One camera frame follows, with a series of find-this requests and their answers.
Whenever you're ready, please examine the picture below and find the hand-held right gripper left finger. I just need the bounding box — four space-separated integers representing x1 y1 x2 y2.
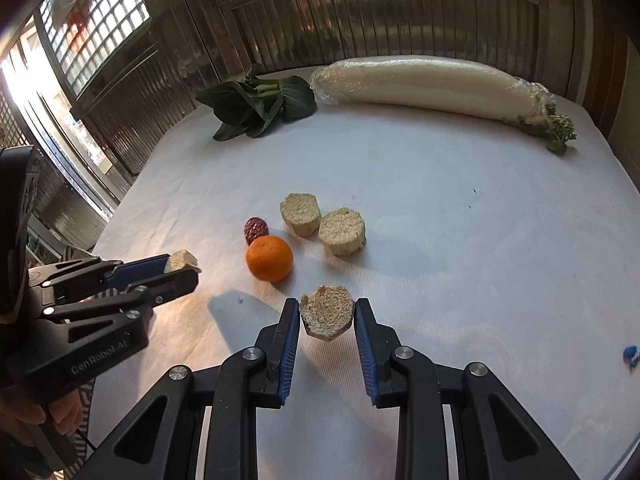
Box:
75 297 302 480

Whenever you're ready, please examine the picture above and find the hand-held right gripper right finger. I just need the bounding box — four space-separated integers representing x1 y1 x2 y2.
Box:
352 297 583 480

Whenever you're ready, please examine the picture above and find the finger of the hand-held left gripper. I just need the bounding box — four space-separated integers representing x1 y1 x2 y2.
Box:
42 267 200 323
27 254 173 306

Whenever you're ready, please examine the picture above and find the person's left hand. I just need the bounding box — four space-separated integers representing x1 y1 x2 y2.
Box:
0 387 87 445

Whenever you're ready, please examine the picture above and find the small orange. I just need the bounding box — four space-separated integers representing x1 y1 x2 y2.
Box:
245 235 294 283

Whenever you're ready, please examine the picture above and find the red date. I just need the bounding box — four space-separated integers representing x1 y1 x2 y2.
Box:
243 217 269 247

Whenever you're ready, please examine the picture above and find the green bok choy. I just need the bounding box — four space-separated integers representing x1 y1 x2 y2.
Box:
195 64 317 142

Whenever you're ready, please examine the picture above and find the glass block window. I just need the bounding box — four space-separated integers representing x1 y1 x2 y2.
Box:
39 0 151 97

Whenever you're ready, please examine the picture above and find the plastic-wrapped white radish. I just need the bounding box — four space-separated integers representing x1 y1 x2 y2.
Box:
308 55 578 156

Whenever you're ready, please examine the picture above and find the metal slatted gate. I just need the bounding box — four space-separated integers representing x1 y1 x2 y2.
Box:
220 0 551 73

